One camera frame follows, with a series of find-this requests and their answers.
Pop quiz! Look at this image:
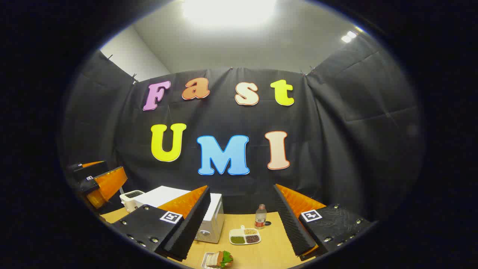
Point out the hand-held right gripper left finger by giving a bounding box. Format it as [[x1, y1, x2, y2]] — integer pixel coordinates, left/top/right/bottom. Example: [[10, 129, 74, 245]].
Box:
[[111, 185, 212, 261]]

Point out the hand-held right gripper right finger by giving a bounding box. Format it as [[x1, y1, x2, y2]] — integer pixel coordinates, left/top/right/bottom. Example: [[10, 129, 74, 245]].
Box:
[[274, 183, 375, 261]]

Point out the white microwave oven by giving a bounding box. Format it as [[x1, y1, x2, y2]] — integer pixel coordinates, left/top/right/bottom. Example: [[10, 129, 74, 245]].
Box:
[[134, 185, 225, 244]]

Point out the sandwich with lettuce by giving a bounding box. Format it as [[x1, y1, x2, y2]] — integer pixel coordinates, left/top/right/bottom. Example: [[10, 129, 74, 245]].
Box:
[[207, 251, 234, 269]]

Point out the white toaster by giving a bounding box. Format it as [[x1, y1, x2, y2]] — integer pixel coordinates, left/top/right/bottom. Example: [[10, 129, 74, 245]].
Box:
[[119, 189, 145, 213]]

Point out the white rectangular tray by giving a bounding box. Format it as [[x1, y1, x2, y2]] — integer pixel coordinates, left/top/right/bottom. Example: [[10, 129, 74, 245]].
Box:
[[201, 252, 224, 269]]

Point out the clear water bottle red label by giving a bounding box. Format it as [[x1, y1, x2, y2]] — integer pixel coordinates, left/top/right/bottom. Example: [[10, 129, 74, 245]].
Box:
[[255, 204, 268, 229]]

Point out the white divided dish of beans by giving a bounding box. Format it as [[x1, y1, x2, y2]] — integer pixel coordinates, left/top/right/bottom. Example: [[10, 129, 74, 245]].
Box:
[[229, 225, 261, 245]]

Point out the black backdrop cloth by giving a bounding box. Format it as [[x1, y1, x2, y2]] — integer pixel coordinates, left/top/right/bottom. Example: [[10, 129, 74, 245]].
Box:
[[60, 35, 426, 225]]

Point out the small ceiling light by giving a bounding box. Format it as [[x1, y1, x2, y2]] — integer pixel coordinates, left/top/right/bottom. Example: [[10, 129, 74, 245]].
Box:
[[340, 27, 363, 44]]

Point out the large ceiling light panel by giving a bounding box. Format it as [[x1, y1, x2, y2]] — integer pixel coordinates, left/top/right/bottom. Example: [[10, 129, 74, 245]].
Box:
[[182, 0, 277, 27]]

